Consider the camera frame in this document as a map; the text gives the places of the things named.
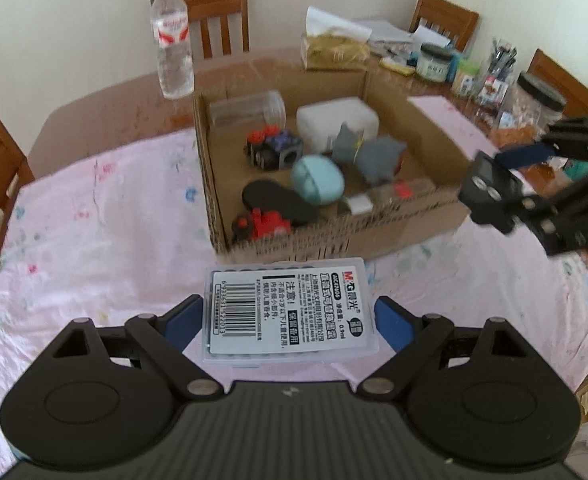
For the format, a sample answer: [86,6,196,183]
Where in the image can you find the stack of white papers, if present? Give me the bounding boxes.
[354,17,452,52]

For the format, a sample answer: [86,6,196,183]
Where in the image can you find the brown cardboard box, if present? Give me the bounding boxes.
[194,67,499,264]

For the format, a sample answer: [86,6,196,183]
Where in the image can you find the clear plastic case white label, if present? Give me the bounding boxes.
[201,257,381,367]

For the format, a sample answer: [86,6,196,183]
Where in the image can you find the dark-lid glass jar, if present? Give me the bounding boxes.
[418,44,455,84]

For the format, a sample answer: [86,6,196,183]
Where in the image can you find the light blue round case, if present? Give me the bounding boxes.
[290,155,346,206]

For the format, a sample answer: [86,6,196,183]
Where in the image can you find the white plastic box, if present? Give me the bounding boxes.
[296,99,381,154]

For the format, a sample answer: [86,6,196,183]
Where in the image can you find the clear empty plastic jar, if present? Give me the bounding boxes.
[208,91,287,134]

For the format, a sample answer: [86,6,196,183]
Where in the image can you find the black cube toy red knobs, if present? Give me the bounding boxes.
[245,129,305,172]

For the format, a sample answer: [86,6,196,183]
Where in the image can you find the clear water bottle red label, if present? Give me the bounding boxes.
[151,0,195,101]

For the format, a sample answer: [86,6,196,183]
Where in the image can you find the clear pen holder with pens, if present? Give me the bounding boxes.
[478,37,519,107]

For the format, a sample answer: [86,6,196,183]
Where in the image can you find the red toy car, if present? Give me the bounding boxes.
[231,208,293,244]

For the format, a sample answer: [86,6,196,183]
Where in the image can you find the gold tissue pack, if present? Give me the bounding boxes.
[301,6,373,71]

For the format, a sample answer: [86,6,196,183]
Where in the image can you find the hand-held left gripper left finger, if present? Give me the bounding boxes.
[49,294,223,399]

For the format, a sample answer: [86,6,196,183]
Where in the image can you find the black oval case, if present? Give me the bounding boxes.
[241,180,319,226]

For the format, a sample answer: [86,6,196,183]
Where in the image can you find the large clear jar black lid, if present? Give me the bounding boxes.
[494,72,567,149]

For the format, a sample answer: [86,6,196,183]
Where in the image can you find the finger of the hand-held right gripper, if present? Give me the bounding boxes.
[496,115,588,169]
[458,162,588,259]

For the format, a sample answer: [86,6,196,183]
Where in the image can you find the pink floral tablecloth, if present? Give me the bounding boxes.
[0,95,588,463]

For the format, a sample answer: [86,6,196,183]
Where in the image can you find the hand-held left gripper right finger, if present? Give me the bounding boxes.
[356,296,530,397]

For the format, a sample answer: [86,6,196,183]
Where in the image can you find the yellow flat packet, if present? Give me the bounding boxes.
[380,57,415,77]

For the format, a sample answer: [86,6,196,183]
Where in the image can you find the green-lid jar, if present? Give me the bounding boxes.
[451,57,480,99]

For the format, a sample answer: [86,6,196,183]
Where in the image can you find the black rectangular device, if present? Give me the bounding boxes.
[471,151,524,187]

